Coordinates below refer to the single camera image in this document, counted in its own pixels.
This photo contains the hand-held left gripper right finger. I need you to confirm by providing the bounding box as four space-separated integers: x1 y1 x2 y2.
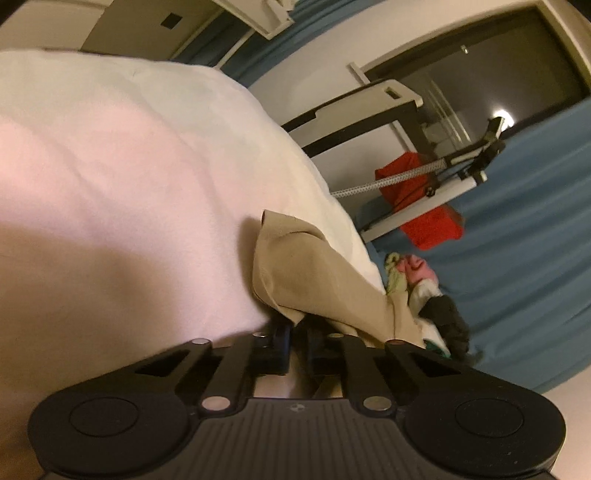
305 325 491 414

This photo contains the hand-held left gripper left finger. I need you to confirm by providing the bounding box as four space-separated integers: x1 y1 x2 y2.
105 322 293 414

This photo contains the tan printed shirt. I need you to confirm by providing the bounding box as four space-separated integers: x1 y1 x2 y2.
252 210 428 352

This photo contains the yellow towel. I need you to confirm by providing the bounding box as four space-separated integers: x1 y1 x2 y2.
382 252 413 296

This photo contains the white garment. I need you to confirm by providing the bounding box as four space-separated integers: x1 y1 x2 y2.
408 279 448 343

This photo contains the pink garment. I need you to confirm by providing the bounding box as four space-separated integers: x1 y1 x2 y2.
397 256 437 285

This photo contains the black garment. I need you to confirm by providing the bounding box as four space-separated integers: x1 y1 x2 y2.
418 295 472 359

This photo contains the blue cloth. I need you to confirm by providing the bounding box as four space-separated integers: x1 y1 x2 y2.
355 198 394 232

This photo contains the red cloth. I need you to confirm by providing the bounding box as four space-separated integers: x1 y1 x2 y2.
375 154 464 251

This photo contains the garment steamer stand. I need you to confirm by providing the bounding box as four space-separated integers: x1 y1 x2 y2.
360 117 507 243

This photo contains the pastel bed blanket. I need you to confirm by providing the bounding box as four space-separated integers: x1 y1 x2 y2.
0 48 387 463

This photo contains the wide teal curtain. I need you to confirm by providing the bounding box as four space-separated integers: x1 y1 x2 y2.
355 99 591 396

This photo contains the white folding table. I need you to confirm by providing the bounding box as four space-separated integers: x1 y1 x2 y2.
281 79 424 158

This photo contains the narrow teal curtain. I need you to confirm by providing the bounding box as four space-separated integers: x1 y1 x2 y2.
175 0 362 89

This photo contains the dark window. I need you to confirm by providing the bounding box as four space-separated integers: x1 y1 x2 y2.
360 4 591 149

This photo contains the white vanity desk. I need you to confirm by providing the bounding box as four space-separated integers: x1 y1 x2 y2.
81 0 297 62

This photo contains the braided steamer hose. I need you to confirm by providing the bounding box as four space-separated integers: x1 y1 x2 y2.
330 158 448 199

